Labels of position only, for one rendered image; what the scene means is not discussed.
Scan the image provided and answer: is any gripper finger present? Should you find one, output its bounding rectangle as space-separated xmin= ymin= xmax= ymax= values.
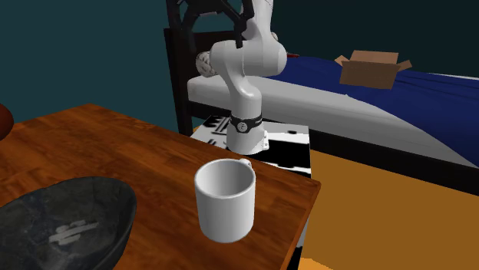
xmin=220 ymin=0 xmax=256 ymax=51
xmin=166 ymin=0 xmax=226 ymax=54

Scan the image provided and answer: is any white textured ball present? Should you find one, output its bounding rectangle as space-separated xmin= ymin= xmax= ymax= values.
xmin=196 ymin=51 xmax=216 ymax=78

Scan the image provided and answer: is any bed with blue blanket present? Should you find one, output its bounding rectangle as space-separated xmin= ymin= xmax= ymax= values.
xmin=163 ymin=28 xmax=479 ymax=197

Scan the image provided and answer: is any black and white robot stand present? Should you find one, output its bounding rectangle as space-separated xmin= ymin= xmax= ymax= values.
xmin=190 ymin=114 xmax=312 ymax=270

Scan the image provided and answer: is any brown cardboard box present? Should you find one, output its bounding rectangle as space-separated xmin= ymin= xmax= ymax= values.
xmin=334 ymin=50 xmax=413 ymax=91

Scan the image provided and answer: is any brown wooden table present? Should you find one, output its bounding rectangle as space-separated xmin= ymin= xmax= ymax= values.
xmin=0 ymin=103 xmax=322 ymax=270

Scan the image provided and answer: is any white mug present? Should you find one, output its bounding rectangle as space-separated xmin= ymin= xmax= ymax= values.
xmin=193 ymin=157 xmax=257 ymax=244

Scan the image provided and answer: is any brown round object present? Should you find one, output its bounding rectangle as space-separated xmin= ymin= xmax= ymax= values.
xmin=0 ymin=103 xmax=15 ymax=142

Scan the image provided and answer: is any dark grey bowl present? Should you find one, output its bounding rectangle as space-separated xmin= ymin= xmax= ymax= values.
xmin=0 ymin=176 xmax=138 ymax=270

